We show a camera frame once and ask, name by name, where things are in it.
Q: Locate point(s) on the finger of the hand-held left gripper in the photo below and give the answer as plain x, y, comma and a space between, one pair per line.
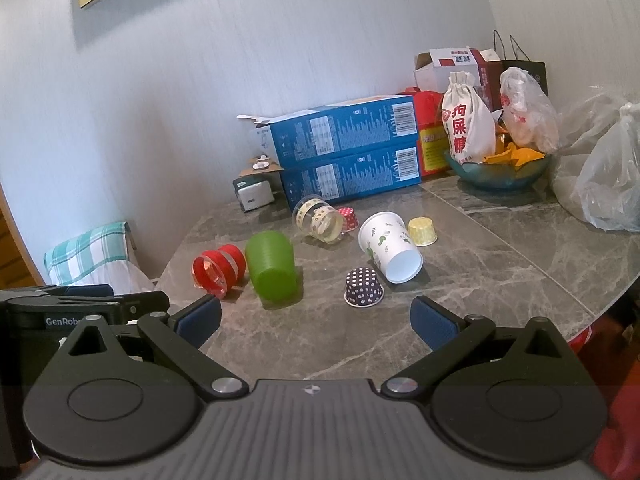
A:
147, 302
89, 290

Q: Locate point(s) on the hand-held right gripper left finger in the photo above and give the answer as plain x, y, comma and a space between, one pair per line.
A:
199, 319

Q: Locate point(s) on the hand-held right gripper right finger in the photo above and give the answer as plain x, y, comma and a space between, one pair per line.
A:
432, 322

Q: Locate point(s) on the red plastic cup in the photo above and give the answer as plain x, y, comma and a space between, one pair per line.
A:
220, 267

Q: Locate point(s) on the small purple dotted paper cup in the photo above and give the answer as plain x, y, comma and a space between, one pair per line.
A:
363, 287

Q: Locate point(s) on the green plastic cup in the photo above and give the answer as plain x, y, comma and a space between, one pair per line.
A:
270, 265

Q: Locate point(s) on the white paper cup green print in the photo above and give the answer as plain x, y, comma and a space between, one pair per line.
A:
387, 245

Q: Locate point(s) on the small yellow paper cup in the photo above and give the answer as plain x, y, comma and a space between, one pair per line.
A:
422, 231

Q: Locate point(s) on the small red dotted paper cup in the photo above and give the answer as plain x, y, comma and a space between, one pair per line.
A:
349, 218

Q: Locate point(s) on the clear cup with yellow print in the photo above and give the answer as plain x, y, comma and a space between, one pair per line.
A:
317, 220

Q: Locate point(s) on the checkered green white cushion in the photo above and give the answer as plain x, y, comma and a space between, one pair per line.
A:
85, 257

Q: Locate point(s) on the wooden panel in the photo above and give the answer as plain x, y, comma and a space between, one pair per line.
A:
17, 245

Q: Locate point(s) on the white power adapter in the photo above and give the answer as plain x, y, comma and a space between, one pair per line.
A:
255, 195

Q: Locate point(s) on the teal glass bowl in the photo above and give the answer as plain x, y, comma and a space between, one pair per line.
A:
500, 176

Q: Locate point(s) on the small open cardboard box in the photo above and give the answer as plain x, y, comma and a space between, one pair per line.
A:
262, 167

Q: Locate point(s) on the blue cardboard box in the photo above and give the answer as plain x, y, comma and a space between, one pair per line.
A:
340, 127
350, 177

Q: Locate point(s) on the red and yellow box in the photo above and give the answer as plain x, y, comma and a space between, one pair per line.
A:
430, 147

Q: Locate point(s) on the orange snack packets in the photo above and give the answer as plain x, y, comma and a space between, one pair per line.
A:
515, 155

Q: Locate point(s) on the white cloth pouch red print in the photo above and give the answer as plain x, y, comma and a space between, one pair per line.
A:
467, 125

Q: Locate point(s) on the red cloth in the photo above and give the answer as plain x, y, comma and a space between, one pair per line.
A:
617, 410

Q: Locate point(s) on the large clear plastic bag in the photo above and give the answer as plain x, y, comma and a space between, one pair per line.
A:
610, 175

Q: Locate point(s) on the clear plastic bag red print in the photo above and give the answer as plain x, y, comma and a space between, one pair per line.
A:
530, 110

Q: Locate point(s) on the white and red carton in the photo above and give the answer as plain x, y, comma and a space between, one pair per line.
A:
445, 67

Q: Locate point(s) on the black paper bag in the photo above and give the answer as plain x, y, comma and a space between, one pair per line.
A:
530, 70

